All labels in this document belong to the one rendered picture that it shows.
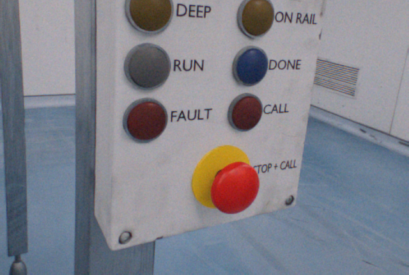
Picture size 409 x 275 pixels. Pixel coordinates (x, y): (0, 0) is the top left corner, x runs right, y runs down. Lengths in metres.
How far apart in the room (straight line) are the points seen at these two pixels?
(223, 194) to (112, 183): 0.08
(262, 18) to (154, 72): 0.09
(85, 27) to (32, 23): 3.55
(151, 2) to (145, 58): 0.03
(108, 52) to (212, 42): 0.07
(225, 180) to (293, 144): 0.09
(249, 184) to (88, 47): 0.16
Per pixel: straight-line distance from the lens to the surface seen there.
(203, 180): 0.31
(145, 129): 0.27
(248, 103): 0.31
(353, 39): 3.97
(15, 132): 1.50
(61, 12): 3.91
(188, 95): 0.29
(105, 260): 0.39
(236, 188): 0.30
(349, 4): 4.04
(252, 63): 0.30
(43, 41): 3.92
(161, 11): 0.26
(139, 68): 0.26
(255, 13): 0.29
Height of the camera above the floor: 1.11
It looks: 15 degrees down
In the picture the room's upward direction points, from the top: 5 degrees clockwise
